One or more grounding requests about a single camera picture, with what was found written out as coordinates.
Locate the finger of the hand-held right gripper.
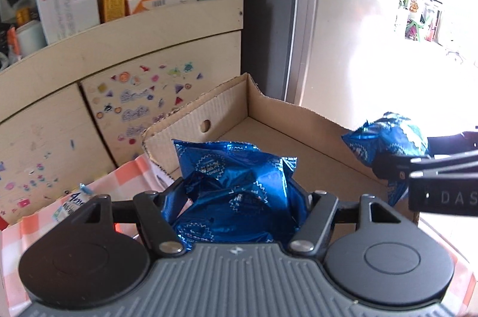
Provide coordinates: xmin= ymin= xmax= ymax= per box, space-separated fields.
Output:
xmin=427 ymin=130 xmax=478 ymax=157
xmin=371 ymin=153 xmax=430 ymax=181

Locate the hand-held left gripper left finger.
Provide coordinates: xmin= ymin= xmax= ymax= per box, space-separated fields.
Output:
xmin=76 ymin=191 xmax=186 ymax=255

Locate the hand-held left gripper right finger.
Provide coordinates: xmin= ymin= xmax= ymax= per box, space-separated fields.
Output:
xmin=287 ymin=191 xmax=402 ymax=255

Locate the blue foil snack packet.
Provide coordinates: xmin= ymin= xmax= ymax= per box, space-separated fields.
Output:
xmin=161 ymin=139 xmax=309 ymax=252
xmin=341 ymin=111 xmax=430 ymax=207

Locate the cardboard box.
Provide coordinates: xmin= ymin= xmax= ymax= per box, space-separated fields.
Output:
xmin=142 ymin=72 xmax=421 ymax=224

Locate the orange checkered cloth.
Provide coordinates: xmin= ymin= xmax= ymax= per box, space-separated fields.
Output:
xmin=0 ymin=153 xmax=478 ymax=317

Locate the light blue snack packet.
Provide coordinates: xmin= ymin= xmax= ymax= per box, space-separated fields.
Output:
xmin=52 ymin=184 xmax=101 ymax=224

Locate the silver refrigerator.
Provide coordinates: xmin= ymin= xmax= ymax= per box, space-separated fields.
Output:
xmin=239 ymin=0 xmax=407 ymax=131

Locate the wooden cabinet with stickers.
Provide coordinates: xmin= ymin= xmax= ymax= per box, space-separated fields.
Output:
xmin=0 ymin=0 xmax=244 ymax=228

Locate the white cup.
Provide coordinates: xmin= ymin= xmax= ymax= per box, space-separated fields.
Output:
xmin=16 ymin=20 xmax=47 ymax=58

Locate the orange and white box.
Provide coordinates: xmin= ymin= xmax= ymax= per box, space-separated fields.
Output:
xmin=125 ymin=0 xmax=198 ymax=16

